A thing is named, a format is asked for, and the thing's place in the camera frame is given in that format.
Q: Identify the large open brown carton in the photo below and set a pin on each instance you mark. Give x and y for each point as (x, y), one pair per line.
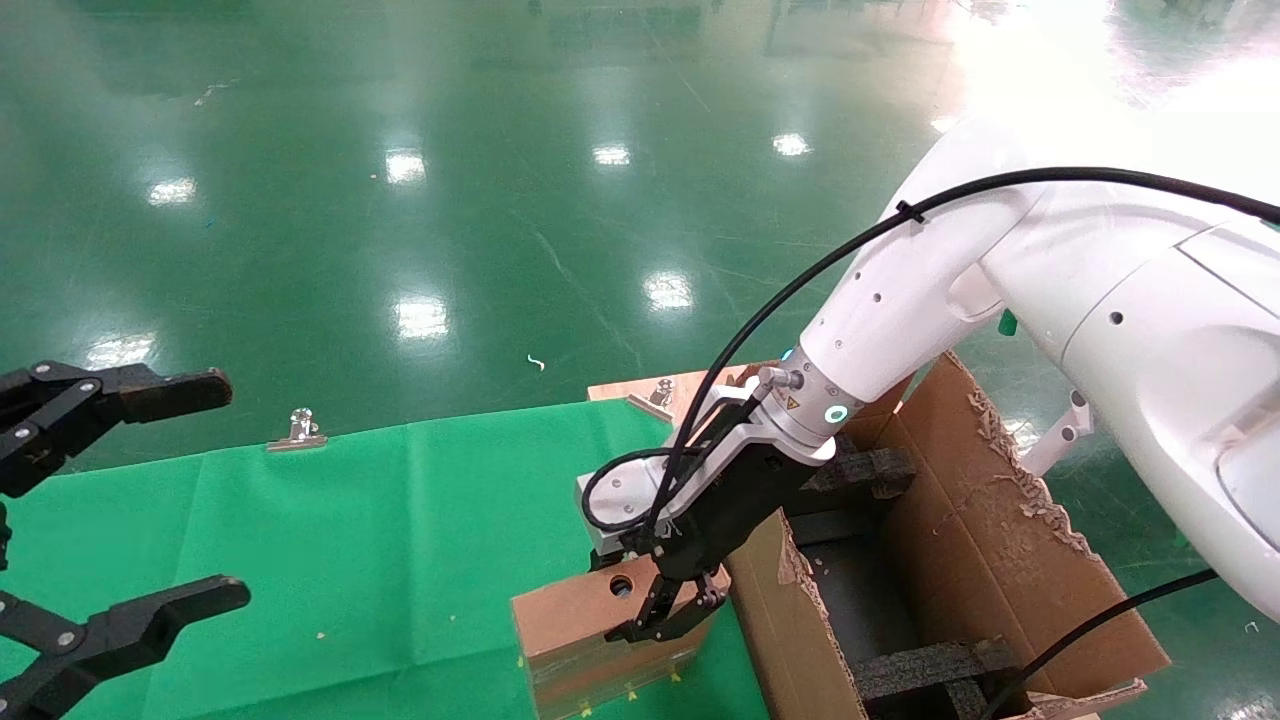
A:
(980, 540)

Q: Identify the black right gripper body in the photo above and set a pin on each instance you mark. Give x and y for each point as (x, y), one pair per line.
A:
(730, 510)

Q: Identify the large green table cloth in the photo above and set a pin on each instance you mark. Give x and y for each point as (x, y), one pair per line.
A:
(400, 550)

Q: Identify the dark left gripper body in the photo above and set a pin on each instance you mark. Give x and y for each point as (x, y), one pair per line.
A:
(3, 535)

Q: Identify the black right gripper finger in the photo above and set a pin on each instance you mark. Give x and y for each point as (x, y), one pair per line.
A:
(650, 615)
(695, 610)

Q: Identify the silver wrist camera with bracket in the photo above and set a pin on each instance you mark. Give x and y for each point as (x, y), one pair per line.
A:
(625, 495)

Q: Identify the small brown cardboard box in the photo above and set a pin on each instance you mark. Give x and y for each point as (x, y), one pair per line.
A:
(570, 620)

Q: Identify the white perforated metal bracket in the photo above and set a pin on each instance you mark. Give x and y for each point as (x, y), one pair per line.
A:
(1068, 432)

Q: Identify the black foam insert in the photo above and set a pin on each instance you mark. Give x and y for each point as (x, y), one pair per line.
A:
(870, 470)
(930, 675)

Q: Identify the metal binder clip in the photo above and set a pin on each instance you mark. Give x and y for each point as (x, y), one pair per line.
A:
(662, 388)
(297, 432)

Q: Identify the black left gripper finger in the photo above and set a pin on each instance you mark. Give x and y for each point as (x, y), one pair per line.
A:
(130, 630)
(150, 392)

